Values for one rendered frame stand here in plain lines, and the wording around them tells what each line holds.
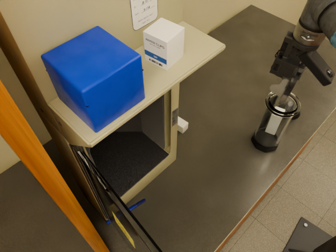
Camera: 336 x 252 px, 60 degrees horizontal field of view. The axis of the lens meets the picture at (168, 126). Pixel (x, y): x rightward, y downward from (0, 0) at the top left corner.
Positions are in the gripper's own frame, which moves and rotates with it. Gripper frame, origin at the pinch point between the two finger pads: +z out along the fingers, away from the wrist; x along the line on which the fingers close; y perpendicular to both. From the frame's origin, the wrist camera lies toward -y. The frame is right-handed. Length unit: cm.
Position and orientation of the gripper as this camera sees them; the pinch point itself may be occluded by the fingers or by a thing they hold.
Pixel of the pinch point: (286, 94)
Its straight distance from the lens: 97.4
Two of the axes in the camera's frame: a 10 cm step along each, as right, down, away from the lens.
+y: -8.7, -4.1, 2.6
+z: -0.4, 5.9, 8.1
